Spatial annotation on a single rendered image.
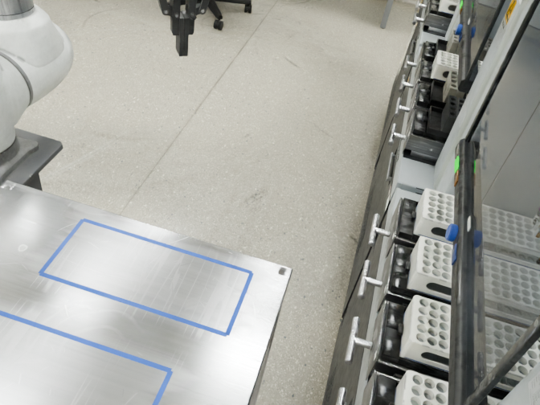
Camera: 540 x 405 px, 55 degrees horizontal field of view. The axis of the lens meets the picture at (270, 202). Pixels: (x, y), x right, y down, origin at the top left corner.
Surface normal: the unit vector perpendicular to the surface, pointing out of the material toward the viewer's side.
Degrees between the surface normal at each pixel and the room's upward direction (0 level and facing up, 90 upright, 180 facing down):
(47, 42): 81
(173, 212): 0
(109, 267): 0
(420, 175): 0
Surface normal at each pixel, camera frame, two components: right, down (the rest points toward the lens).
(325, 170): 0.14, -0.72
